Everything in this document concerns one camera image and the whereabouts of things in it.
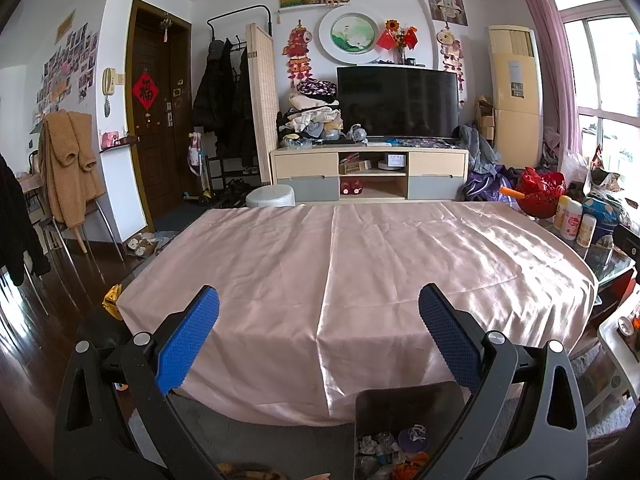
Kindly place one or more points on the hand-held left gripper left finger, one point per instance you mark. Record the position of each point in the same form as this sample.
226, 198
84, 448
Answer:
190, 335

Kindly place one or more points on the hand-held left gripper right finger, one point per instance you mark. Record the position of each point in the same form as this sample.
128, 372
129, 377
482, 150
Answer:
447, 330

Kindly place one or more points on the grey waste bin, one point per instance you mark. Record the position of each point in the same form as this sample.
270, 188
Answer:
400, 405

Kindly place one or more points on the purple plastic bowl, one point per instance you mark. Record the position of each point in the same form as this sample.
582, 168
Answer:
412, 440

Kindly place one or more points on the silver foil wrapper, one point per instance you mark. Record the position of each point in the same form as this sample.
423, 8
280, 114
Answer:
387, 444

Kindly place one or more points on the white paper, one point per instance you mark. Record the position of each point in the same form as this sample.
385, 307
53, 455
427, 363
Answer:
367, 444

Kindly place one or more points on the large orange snack wrapper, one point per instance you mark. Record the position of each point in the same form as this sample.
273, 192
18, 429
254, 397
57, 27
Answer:
411, 469

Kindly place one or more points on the gold foil bag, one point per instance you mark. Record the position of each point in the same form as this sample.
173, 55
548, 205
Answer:
112, 300

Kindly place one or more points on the pair of slippers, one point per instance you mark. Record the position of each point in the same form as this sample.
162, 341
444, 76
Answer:
142, 245

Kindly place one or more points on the pink satin tablecloth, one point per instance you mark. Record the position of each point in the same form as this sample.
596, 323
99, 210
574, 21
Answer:
350, 285

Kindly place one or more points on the purple cloth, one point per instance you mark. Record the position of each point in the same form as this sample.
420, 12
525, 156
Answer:
487, 185

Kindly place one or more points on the orange foam stick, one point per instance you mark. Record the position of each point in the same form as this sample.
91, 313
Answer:
512, 192

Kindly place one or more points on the white round stool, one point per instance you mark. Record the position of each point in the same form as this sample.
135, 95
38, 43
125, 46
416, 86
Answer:
270, 196

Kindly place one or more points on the white bottle yellow lid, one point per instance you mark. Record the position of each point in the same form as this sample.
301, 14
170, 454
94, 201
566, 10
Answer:
562, 212

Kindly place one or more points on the red plastic basket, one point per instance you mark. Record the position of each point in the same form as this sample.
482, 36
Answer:
542, 195

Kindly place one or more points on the white bottle red label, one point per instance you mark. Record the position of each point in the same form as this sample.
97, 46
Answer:
571, 221

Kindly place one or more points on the white side tray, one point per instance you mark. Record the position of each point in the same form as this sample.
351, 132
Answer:
615, 355

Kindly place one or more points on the white bottle pale label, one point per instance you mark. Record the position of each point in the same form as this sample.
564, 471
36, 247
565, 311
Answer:
586, 231

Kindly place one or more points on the dark brown door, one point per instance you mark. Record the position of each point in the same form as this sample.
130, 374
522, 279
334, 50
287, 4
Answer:
155, 160

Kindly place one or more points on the grey cloth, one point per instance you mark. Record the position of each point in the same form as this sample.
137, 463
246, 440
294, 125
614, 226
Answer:
477, 150

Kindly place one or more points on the black chair back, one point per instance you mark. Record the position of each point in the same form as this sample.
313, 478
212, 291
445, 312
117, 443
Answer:
627, 250

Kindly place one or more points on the black jacket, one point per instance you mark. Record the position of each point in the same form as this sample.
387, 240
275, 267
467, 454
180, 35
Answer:
17, 230

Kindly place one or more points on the beige grey television cabinet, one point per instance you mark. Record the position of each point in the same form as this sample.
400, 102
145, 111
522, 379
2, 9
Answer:
305, 165

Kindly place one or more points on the brown fleece coat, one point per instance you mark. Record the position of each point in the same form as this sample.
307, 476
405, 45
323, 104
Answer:
67, 170

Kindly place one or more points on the pink toy on shelf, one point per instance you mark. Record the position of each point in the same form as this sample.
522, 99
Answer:
110, 140

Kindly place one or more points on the stack of cardboard boxes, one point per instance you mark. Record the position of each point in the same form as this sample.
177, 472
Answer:
485, 120

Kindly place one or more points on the black television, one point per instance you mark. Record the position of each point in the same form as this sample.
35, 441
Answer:
397, 102

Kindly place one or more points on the black coats on rack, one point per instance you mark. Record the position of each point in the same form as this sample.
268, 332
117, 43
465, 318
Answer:
220, 100

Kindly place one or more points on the red diamond door decoration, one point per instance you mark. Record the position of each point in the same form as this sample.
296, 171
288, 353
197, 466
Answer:
145, 91

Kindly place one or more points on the pile of clothes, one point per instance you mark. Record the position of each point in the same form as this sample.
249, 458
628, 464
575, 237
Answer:
312, 115

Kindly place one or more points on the hanging doll ornament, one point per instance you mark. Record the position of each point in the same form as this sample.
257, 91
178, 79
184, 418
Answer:
450, 50

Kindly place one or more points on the sunflower and red flags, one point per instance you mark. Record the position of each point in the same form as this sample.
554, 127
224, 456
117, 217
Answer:
397, 37

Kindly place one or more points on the window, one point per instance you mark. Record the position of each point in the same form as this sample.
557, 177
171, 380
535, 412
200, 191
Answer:
605, 70

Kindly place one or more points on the red fish hanging ornament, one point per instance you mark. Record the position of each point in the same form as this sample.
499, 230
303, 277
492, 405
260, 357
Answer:
298, 50

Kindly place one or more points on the pink curtain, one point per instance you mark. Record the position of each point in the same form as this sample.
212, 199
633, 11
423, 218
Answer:
545, 35

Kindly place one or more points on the black metal coat rack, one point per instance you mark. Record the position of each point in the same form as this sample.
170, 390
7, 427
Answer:
240, 8

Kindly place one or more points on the metal frame chair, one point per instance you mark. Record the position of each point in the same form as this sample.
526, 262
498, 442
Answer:
107, 225

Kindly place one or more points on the beige wall intercom phone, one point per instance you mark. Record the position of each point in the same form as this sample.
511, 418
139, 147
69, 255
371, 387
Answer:
110, 81

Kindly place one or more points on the wall photo collage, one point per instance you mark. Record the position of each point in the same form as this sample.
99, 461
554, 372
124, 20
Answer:
65, 70

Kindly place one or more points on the round framed wall picture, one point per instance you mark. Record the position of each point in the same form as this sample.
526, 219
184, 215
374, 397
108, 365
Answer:
355, 35

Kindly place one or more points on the wall poster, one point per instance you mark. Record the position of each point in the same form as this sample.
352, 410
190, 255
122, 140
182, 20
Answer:
445, 0

